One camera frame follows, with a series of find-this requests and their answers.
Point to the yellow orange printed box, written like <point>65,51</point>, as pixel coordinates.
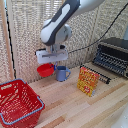
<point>88,81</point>

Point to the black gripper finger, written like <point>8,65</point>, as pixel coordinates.
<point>56,66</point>

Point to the blue grey mug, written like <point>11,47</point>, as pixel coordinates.
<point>61,73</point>

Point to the red plastic shopping basket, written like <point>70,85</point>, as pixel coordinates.
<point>18,101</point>

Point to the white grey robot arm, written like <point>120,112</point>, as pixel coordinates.
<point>60,23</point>

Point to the red bowl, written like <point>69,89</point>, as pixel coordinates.
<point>45,70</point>

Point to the wooden post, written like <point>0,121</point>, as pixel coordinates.
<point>7,36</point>

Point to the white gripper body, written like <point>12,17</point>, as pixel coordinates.
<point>50,56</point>

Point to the woven bamboo screen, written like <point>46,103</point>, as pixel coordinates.
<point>30,40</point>

